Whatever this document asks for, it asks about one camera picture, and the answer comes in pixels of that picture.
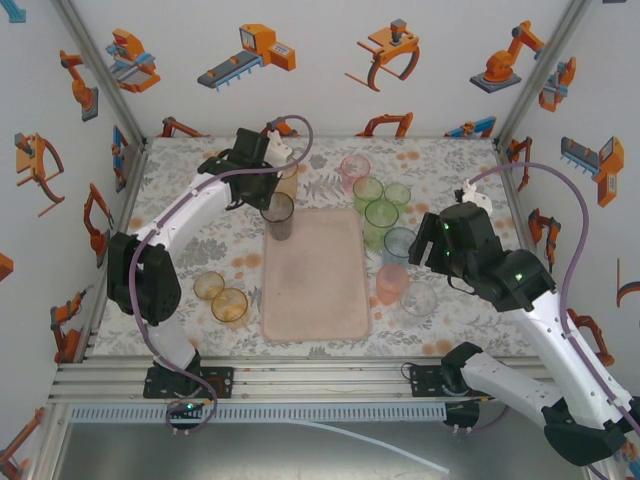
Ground pink plastic glass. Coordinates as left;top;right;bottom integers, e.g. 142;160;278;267
340;154;372;196

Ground short amber plastic glass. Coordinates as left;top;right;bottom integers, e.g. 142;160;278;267
210;287;250;330
193;271;226;301

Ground tall amber plastic glass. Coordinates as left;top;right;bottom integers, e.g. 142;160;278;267
272;160;300;201

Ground aluminium frame post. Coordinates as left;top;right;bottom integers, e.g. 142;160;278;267
49;0;149;149
493;0;599;151
27;402;71;480

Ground small black electronics box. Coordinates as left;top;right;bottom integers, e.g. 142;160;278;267
444;402;481;426
166;398;207;417

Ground blue plastic glass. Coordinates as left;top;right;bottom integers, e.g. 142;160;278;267
382;227;417;270

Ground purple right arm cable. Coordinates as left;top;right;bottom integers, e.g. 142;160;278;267
447;162;640;480

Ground floral printed tablecloth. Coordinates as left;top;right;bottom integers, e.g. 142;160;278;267
92;135;551;359

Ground tall green plastic glass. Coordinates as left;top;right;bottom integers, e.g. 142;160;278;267
363;199;401;251
352;175;385;211

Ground small green plastic glass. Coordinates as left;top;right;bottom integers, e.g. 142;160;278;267
383;182;412;216

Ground white slotted cable duct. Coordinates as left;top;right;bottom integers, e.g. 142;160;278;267
69;403;448;424

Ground wide aluminium base rail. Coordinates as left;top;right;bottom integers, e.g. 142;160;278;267
47;357;556;404

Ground dark grey plastic glass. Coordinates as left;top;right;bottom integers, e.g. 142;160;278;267
259;192;295;242

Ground clear plastic glass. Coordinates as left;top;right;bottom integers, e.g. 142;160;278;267
399;280;439;317

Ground pale pink rectangular tray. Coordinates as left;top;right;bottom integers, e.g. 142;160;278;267
260;208;374;343

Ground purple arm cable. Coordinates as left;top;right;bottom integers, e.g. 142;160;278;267
128;114;315;437
447;162;640;480

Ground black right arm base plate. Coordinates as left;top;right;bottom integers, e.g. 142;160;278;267
409;364;496;401

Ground salmon orange plastic glass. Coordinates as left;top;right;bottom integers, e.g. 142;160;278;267
375;263;411;306

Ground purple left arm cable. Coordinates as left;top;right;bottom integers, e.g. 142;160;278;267
128;114;315;437

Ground aluminium table edge rail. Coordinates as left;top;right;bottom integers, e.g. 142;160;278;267
54;139;151;369
492;139;554;281

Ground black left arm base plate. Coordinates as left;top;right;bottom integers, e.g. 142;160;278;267
143;366;236;400

